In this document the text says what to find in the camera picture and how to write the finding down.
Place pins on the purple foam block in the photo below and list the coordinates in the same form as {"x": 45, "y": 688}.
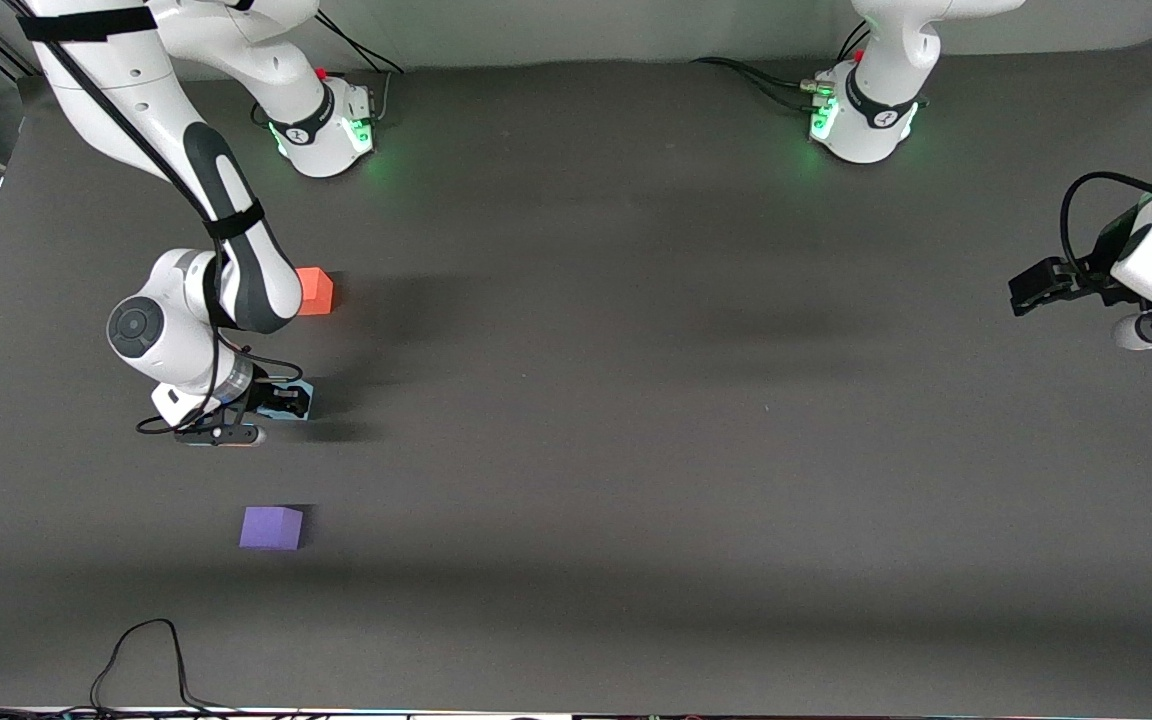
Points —
{"x": 271, "y": 528}

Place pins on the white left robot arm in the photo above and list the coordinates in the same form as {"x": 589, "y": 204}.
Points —
{"x": 881, "y": 90}

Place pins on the orange foam block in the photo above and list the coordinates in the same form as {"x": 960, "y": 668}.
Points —
{"x": 316, "y": 292}

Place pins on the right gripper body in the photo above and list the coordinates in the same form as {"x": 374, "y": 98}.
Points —
{"x": 264, "y": 397}

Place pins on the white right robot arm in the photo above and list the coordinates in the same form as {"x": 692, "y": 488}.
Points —
{"x": 136, "y": 90}

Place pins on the light blue foam block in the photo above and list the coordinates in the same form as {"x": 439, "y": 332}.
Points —
{"x": 311, "y": 392}

